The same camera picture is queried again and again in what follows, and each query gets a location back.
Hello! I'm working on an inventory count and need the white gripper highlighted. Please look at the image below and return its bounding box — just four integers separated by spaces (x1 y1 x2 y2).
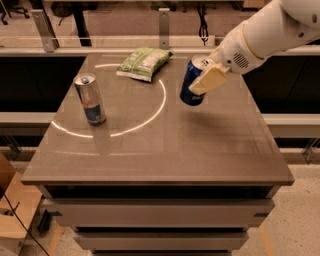
189 22 264 95

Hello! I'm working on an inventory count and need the blue pepsi can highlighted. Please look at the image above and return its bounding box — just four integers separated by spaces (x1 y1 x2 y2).
180 55 212 106

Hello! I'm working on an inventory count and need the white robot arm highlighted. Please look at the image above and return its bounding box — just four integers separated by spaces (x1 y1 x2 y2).
189 0 320 95

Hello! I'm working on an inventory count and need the green jalapeno chip bag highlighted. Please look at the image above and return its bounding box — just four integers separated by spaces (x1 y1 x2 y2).
116 47 173 82

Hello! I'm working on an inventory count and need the silver red bull can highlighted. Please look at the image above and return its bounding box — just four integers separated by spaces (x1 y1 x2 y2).
73 73 106 126

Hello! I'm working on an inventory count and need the upper white drawer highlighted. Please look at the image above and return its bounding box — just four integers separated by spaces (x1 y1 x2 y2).
44 199 274 228

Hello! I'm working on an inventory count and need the white drawer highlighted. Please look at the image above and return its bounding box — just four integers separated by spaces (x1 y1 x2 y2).
44 199 274 228
75 232 248 252

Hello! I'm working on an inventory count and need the black table leg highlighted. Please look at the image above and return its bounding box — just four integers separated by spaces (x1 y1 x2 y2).
71 2 91 47

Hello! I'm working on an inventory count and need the lower white drawer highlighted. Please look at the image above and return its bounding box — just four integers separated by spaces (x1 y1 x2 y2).
75 232 248 252

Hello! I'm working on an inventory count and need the black office chair base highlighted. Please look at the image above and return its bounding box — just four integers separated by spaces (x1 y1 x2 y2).
0 0 30 25

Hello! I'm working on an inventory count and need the cardboard box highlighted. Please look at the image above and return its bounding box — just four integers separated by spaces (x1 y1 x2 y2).
0 154 41 256

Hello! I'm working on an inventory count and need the hanging black cable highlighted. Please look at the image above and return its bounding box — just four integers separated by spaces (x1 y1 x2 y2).
196 4 209 47

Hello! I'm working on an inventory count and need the middle metal railing bracket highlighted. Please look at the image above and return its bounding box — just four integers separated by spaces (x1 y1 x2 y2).
158 8 170 49

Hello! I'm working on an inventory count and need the metal railing bracket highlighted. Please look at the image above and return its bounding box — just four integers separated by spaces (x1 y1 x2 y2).
31 9 59 53
158 8 170 49

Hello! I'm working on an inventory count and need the left metal railing bracket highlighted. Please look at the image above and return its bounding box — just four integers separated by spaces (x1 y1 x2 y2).
31 9 59 53

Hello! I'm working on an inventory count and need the black cable on floor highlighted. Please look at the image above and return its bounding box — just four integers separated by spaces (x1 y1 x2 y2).
0 189 50 256

